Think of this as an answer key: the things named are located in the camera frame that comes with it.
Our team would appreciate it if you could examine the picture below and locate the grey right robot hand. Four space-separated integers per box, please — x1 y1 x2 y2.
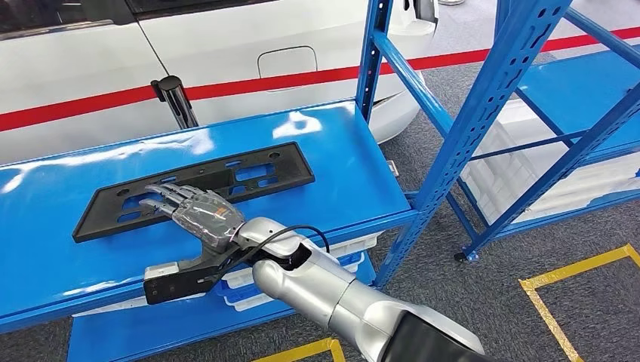
139 183 247 253

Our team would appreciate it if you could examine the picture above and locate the black plastic plate frame part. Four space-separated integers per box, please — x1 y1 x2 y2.
72 142 316 244

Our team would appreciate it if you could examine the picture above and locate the blue metal shelf rack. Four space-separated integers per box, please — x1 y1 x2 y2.
0 0 574 362
445 7 640 263

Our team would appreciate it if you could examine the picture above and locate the white plastic storage bin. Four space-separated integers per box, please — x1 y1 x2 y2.
479 97 640 201
460 164 640 225
220 232 383 291
227 294 281 313

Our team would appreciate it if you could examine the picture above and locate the blue plastic storage bin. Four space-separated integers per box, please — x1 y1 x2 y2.
214 252 365 301

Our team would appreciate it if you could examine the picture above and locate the yellow floor tape square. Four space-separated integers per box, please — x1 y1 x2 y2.
250 337 347 362
518 244 640 362

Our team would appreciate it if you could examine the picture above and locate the white car with red stripe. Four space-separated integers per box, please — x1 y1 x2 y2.
0 0 640 166

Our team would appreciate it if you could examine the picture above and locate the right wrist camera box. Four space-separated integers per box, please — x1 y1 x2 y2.
143 244 241 305

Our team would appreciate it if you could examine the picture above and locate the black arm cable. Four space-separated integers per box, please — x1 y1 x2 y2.
220 225 331 273

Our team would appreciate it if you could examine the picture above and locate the black stanchion post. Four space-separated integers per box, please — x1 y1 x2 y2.
150 75 200 131

